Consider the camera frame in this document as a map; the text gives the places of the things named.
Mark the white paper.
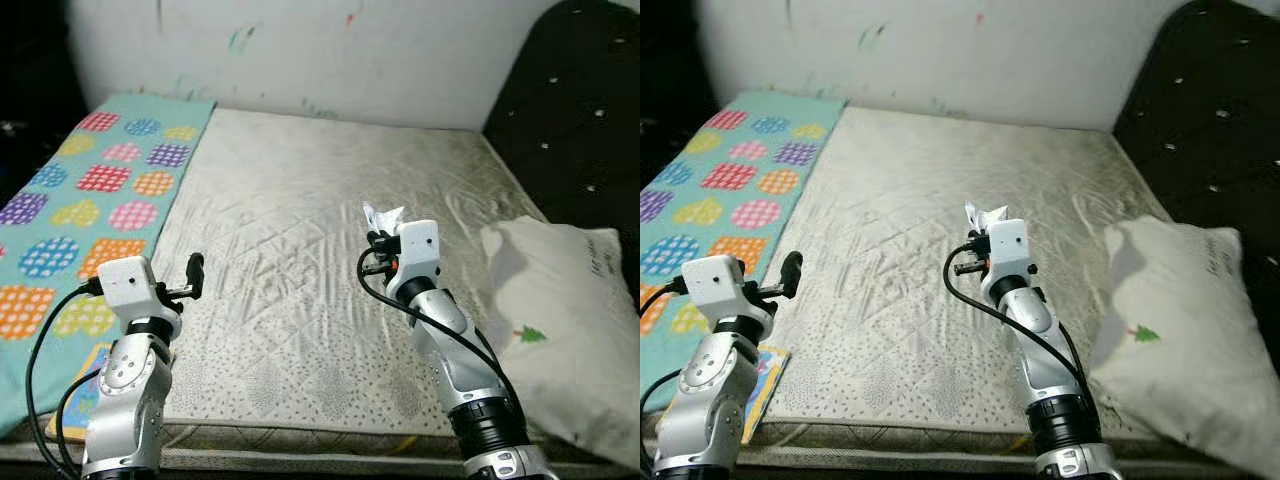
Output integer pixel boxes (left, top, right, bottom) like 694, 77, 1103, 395
963, 202, 1009, 236
362, 202, 406, 233

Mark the blue yellow-edged children's book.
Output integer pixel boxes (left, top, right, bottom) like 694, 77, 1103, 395
45, 340, 176, 441
740, 343, 793, 446

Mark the teal blanket with colourful shapes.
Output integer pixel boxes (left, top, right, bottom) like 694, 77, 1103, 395
640, 90, 849, 411
0, 92, 218, 441

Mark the white pillow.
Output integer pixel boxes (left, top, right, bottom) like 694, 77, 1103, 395
1088, 215, 1280, 479
478, 215, 641, 471

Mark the beige quilted mattress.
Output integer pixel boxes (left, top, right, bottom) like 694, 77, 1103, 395
20, 105, 611, 451
660, 105, 1181, 456

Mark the black bag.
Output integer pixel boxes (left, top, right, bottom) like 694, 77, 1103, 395
0, 90, 81, 201
640, 60, 706, 191

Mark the black tufted headboard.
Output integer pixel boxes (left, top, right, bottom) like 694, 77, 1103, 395
1112, 0, 1280, 241
482, 0, 641, 241

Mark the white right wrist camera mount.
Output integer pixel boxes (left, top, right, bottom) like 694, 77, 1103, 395
385, 220, 442, 301
980, 220, 1034, 301

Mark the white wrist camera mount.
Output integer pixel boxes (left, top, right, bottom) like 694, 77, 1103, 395
680, 255, 753, 321
385, 220, 442, 301
97, 255, 166, 321
980, 220, 1034, 301

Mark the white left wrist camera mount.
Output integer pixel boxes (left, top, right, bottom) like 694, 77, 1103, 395
97, 255, 166, 321
680, 255, 753, 321

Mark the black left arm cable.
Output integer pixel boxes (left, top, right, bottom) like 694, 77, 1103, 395
25, 280, 104, 480
57, 368, 106, 476
640, 278, 693, 316
640, 368, 686, 471

